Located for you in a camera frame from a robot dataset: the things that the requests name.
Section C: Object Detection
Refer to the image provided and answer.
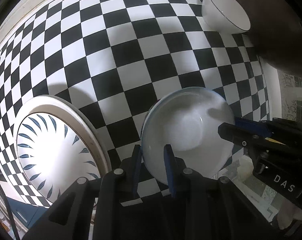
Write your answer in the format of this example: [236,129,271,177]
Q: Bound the brown rice cooker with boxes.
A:
[236,0,302,77]

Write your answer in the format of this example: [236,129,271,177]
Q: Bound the white bowl blue hearts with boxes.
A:
[141,87,234,184]

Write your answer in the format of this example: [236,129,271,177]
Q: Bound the blue kitchen cabinet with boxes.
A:
[7,198,48,229]

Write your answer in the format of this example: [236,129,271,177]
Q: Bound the white plate pink floral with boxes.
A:
[13,95,111,176]

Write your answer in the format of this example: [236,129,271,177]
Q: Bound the white plate blue leaf pattern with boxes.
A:
[16,112,102,201]

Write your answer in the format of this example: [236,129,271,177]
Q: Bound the black white checkered mat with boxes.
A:
[0,0,270,207]

